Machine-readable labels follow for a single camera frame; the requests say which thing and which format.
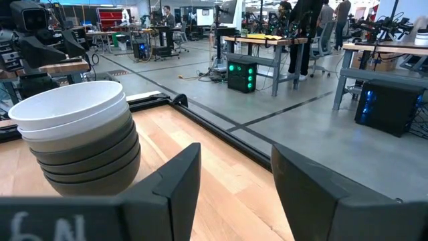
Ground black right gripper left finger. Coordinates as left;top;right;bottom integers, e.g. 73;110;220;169
119;142;202;241

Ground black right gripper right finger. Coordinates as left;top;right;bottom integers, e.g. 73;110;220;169
270;143;399;241

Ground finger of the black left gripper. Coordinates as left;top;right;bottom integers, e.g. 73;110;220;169
17;34;68;70
61;29;87;58

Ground white bowl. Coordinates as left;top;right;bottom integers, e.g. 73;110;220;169
7;80;125;132
17;95;130;141

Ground black bowl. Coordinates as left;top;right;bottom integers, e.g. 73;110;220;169
29;122;138;175
41;142;142;197

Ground grey-green bowl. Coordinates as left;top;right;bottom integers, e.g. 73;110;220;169
22;108;134;154

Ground wooden workbench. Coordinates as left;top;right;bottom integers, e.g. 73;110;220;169
0;59;90;84

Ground red storage cabinet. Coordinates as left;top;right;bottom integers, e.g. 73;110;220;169
96;7;124;30

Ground small computer blue light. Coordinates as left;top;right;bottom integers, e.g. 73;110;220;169
132;39;150;62

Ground person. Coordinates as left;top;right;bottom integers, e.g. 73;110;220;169
334;0;352;51
316;0;335;29
162;5;177;48
286;0;324;82

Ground black computer blue lights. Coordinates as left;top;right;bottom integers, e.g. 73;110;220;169
353;79;426;139

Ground white display screen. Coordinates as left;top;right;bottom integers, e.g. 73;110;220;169
195;7;215;27

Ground black computer green lights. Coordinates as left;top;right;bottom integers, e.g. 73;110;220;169
227;59;258;94

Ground cardboard box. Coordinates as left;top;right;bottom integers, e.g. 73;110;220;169
350;51;399;73

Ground black monitor on stand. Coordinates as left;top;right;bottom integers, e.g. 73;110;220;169
210;0;239;73

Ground grey office chair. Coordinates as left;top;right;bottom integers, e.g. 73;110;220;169
308;19;336;79

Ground wooden-top grey-legged table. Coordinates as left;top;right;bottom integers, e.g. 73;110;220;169
223;34;309;98

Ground grey-framed workbench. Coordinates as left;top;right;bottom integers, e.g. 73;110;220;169
332;40;428;112

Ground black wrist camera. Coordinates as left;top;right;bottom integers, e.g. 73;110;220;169
9;0;50;35

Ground black metal table frame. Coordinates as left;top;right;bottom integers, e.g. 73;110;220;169
0;90;272;172

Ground yellow floor cable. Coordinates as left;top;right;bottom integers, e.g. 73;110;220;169
176;73;203;82

